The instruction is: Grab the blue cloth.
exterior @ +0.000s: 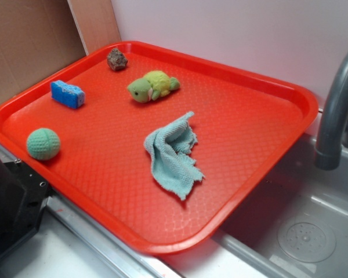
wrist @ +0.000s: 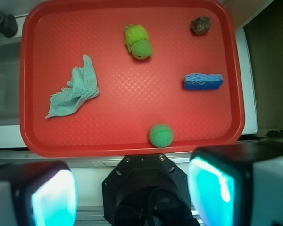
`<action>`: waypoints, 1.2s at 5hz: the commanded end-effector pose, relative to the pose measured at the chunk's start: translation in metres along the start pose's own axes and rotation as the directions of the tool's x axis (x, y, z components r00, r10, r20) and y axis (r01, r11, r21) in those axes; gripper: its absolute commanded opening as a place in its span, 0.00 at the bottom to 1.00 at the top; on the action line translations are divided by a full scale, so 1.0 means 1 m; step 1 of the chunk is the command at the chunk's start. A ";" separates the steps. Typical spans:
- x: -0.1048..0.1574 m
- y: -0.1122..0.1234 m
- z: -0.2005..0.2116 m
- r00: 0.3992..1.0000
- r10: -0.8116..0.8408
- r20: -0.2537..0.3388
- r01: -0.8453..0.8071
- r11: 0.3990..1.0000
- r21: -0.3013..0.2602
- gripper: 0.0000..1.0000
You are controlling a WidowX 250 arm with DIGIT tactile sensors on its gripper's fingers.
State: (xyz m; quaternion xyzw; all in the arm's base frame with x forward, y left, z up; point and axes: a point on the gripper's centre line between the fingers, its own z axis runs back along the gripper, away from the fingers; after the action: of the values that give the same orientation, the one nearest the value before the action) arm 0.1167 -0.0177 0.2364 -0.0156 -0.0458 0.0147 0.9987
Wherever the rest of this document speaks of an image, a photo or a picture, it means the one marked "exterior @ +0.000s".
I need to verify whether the grey plastic sink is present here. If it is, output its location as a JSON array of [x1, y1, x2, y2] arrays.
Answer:
[[162, 122, 348, 277]]

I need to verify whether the red plastic tray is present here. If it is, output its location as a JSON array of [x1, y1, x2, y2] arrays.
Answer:
[[0, 42, 318, 255]]

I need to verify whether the green knitted ball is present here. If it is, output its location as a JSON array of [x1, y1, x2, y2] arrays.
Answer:
[[26, 128, 61, 161]]

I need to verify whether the green plush turtle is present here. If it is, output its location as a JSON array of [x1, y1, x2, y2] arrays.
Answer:
[[127, 70, 180, 103]]

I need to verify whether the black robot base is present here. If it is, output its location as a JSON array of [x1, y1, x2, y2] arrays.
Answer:
[[0, 160, 49, 259]]

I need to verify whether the brown cardboard panel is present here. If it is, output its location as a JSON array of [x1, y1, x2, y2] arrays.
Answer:
[[0, 1, 121, 104]]

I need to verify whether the grey faucet spout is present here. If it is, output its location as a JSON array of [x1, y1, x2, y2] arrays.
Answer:
[[314, 53, 348, 170]]

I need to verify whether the brown rock piece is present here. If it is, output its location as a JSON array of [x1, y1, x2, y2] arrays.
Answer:
[[107, 47, 128, 71]]

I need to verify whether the light blue cloth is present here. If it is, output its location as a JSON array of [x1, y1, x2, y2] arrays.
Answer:
[[144, 111, 204, 201]]

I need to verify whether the blue sponge block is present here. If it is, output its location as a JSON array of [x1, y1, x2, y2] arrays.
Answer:
[[50, 81, 85, 109]]

